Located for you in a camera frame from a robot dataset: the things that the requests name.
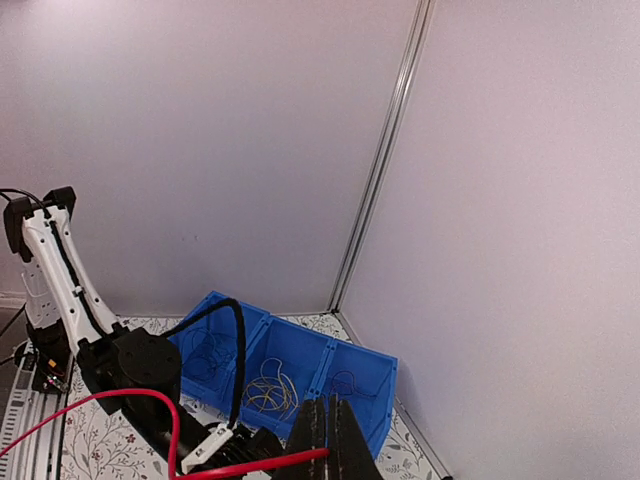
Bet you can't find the aluminium front rail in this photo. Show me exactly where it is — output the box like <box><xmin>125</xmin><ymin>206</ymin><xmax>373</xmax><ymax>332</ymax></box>
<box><xmin>1</xmin><ymin>342</ymin><xmax>68</xmax><ymax>479</ymax></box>

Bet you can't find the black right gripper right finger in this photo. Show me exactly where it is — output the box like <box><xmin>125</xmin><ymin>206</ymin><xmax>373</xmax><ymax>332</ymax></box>
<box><xmin>327</xmin><ymin>396</ymin><xmax>383</xmax><ymax>480</ymax></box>

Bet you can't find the left aluminium frame post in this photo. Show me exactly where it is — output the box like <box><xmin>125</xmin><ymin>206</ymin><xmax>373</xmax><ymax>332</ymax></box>
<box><xmin>327</xmin><ymin>0</ymin><xmax>434</xmax><ymax>313</ymax></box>

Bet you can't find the yellow cable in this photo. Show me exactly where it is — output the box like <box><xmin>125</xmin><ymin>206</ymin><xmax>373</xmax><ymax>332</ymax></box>
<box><xmin>242</xmin><ymin>356</ymin><xmax>302</xmax><ymax>414</ymax></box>

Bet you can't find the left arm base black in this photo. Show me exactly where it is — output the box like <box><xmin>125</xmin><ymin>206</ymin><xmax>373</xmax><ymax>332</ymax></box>
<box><xmin>13</xmin><ymin>330</ymin><xmax>71</xmax><ymax>394</ymax></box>

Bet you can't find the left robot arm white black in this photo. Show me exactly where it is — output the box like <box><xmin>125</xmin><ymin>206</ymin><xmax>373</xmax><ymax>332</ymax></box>
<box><xmin>1</xmin><ymin>187</ymin><xmax>283</xmax><ymax>476</ymax></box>

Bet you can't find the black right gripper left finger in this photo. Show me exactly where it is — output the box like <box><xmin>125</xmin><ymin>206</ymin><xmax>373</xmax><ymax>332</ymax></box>
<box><xmin>272</xmin><ymin>399</ymin><xmax>326</xmax><ymax>480</ymax></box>

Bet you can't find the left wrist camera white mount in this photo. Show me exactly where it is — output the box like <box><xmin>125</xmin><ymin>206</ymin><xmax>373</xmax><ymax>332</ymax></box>
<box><xmin>181</xmin><ymin>424</ymin><xmax>234</xmax><ymax>474</ymax></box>

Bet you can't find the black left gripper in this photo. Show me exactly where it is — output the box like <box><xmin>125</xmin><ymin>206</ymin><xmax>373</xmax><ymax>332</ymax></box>
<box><xmin>124</xmin><ymin>390</ymin><xmax>284</xmax><ymax>475</ymax></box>

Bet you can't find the blue cable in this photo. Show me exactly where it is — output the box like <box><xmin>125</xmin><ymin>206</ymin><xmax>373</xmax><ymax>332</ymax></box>
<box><xmin>180</xmin><ymin>327</ymin><xmax>236</xmax><ymax>386</ymax></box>

